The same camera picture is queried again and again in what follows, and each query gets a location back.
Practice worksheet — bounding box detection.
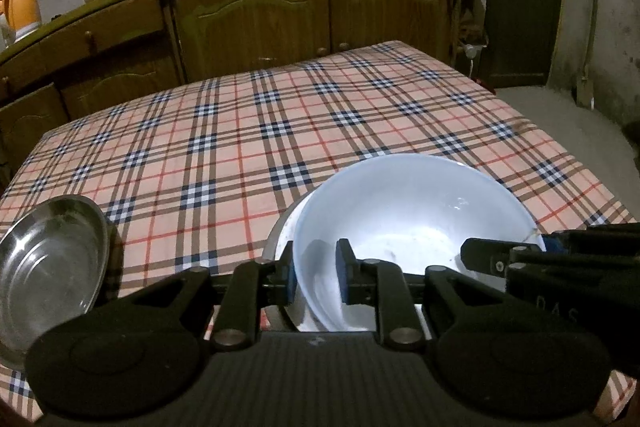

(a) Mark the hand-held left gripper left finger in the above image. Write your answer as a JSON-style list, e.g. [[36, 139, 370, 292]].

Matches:
[[150, 241, 297, 354]]

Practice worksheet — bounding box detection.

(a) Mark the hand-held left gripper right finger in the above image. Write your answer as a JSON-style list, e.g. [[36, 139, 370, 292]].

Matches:
[[335, 237, 482, 351]]

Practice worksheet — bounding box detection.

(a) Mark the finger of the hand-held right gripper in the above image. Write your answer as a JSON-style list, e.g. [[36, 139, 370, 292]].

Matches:
[[460, 236, 550, 282], [546, 223, 640, 259]]

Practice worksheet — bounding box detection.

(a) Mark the large steel basin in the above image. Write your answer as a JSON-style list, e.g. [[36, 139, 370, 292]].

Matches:
[[262, 196, 321, 334]]

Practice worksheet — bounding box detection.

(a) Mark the deep white bowl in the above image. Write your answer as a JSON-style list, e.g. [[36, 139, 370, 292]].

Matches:
[[292, 154, 547, 334]]

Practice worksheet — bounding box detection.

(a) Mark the plaid tablecloth table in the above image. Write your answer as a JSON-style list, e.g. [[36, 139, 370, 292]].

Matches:
[[0, 39, 639, 425]]

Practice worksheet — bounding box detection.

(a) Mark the shallow steel plate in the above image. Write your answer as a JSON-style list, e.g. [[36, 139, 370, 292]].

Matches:
[[0, 194, 111, 370]]

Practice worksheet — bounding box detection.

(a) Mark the wooden kitchen cabinet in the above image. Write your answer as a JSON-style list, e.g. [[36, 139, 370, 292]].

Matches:
[[0, 0, 489, 188]]

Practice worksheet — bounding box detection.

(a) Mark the orange electric kettle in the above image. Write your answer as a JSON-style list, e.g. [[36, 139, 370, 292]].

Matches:
[[0, 0, 44, 44]]

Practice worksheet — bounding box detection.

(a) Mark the wall pipe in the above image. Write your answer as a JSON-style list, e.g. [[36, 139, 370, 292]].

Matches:
[[575, 0, 602, 110]]

